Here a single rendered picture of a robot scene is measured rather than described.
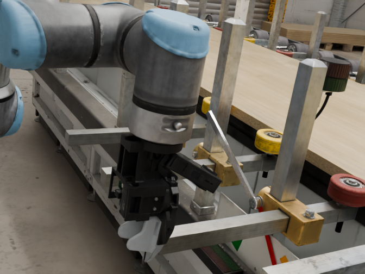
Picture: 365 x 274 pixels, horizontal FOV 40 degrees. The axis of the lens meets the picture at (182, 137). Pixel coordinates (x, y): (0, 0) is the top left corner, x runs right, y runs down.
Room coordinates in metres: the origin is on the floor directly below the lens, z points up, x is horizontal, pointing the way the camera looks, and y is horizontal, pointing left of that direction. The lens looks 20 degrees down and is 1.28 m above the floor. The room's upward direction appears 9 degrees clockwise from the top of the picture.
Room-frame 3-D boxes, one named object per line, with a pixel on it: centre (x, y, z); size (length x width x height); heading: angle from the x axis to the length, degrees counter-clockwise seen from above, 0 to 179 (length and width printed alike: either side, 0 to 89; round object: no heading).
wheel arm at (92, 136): (1.22, 0.09, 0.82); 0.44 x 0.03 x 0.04; 121
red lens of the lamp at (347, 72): (0.88, -0.24, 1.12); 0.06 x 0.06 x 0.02
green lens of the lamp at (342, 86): (0.88, -0.24, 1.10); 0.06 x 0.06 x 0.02
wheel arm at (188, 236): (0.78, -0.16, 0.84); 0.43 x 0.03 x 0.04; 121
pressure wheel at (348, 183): (0.89, -0.34, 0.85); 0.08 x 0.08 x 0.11
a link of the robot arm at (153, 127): (0.66, 0.03, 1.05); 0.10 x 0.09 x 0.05; 31
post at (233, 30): (1.07, -0.07, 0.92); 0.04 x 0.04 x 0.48; 31
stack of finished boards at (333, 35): (9.35, -2.33, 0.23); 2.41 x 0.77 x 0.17; 119
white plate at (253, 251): (0.87, -0.17, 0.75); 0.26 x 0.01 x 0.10; 31
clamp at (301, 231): (0.84, -0.22, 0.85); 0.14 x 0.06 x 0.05; 31
